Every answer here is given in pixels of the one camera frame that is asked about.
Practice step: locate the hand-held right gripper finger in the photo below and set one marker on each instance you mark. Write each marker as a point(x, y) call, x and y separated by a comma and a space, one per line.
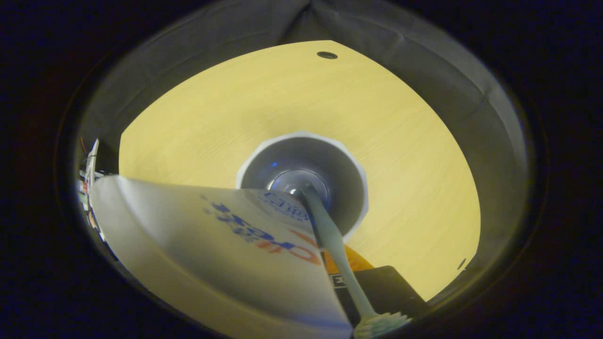
point(386, 292)

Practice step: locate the pale green toothbrush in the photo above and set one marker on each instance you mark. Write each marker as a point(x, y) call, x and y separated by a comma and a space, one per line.
point(332, 240)

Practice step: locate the white toothpaste tube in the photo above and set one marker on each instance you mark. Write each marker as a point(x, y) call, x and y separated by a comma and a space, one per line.
point(212, 263)

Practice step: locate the wooden desktop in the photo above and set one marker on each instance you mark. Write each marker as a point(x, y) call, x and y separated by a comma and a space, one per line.
point(400, 165)

